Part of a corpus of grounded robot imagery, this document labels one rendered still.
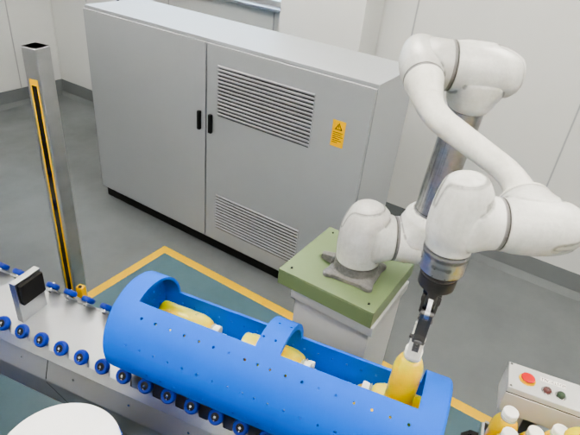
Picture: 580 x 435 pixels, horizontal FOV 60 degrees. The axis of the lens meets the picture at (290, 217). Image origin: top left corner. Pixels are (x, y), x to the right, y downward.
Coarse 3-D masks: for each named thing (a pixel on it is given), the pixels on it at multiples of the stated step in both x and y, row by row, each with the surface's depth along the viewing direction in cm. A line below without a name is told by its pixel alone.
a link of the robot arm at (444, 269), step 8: (424, 248) 98; (424, 256) 98; (432, 256) 96; (440, 256) 95; (424, 264) 98; (432, 264) 96; (440, 264) 95; (448, 264) 95; (456, 264) 95; (464, 264) 96; (432, 272) 97; (440, 272) 97; (448, 272) 96; (456, 272) 96; (440, 280) 97; (448, 280) 97; (456, 280) 97
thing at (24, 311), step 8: (32, 272) 160; (40, 272) 161; (16, 280) 156; (24, 280) 158; (32, 280) 158; (40, 280) 162; (16, 288) 156; (24, 288) 156; (32, 288) 160; (40, 288) 163; (16, 296) 157; (24, 296) 157; (32, 296) 160; (40, 296) 166; (16, 304) 159; (24, 304) 158; (32, 304) 164; (40, 304) 167; (16, 312) 161; (24, 312) 162; (32, 312) 165; (24, 320) 163
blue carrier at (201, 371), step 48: (144, 288) 136; (144, 336) 130; (192, 336) 127; (240, 336) 152; (288, 336) 126; (192, 384) 127; (240, 384) 122; (288, 384) 119; (336, 384) 117; (432, 384) 118; (288, 432) 121; (336, 432) 116; (384, 432) 112; (432, 432) 110
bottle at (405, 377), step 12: (396, 360) 116; (408, 360) 113; (420, 360) 113; (396, 372) 115; (408, 372) 113; (420, 372) 114; (396, 384) 116; (408, 384) 114; (396, 396) 118; (408, 396) 117
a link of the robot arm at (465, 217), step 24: (456, 192) 88; (480, 192) 87; (432, 216) 93; (456, 216) 89; (480, 216) 89; (504, 216) 90; (432, 240) 94; (456, 240) 91; (480, 240) 91; (504, 240) 91
